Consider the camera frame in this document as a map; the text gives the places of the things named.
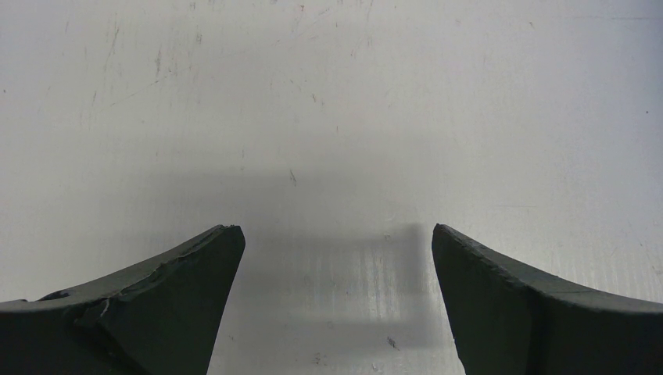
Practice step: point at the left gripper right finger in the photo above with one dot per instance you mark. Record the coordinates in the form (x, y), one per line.
(507, 317)

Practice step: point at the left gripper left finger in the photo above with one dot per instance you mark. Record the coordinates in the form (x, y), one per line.
(158, 316)

